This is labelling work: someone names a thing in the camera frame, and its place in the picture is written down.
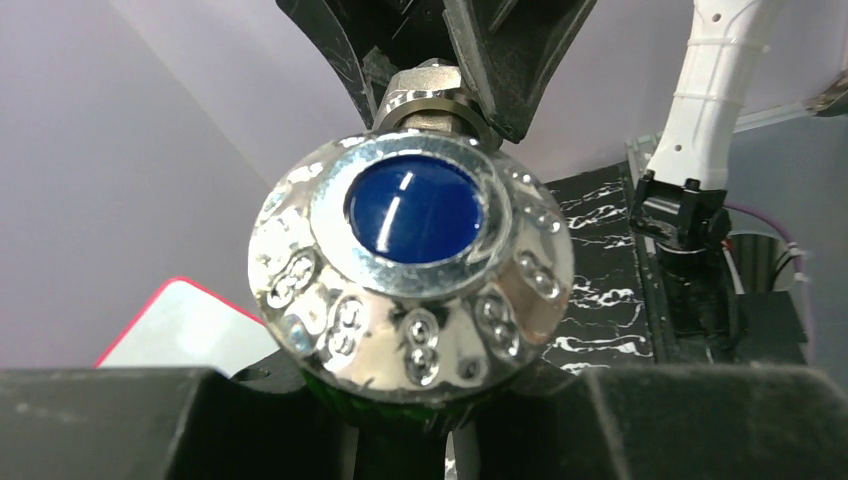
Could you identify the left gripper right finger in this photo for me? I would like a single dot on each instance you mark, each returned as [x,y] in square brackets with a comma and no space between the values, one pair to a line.
[660,422]

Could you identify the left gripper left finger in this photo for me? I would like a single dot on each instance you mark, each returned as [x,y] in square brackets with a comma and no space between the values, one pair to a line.
[169,423]

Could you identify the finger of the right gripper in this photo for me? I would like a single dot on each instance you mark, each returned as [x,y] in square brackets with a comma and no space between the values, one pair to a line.
[367,41]
[508,52]

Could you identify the silver hex nut fitting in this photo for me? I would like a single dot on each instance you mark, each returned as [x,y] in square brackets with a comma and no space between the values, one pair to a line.
[433,96]

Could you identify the green water faucet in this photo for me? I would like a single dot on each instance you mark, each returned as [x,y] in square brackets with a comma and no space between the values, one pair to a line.
[411,275]

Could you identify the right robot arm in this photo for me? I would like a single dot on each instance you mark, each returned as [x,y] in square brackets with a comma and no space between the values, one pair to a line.
[677,203]

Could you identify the pink framed whiteboard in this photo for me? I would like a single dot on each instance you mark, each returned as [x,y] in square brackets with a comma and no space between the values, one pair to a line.
[185,324]

